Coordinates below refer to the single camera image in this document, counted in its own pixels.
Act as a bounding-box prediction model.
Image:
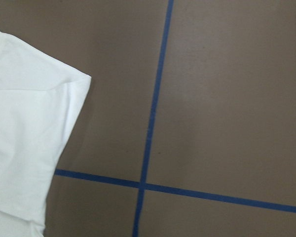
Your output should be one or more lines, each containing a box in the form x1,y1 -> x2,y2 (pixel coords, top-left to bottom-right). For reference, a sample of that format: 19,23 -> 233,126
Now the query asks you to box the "white long-sleeve printed shirt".
0,32 -> 91,237

